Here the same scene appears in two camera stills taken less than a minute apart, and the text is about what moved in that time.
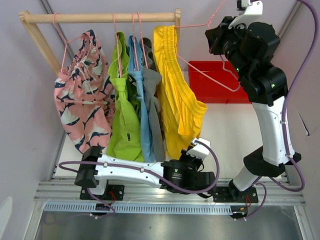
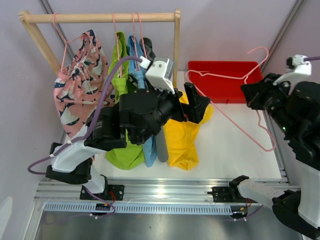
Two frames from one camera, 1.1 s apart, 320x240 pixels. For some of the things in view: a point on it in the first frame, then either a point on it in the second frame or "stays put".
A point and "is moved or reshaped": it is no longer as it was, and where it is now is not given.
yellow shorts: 184,109 is moved or reshaped
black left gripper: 184,156 to 193,111
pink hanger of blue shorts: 134,41 stays put
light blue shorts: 136,68 stays put
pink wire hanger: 208,23 to 255,142
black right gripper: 218,34 to 254,93
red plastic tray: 216,82 stays put
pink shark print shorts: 85,95 stays put
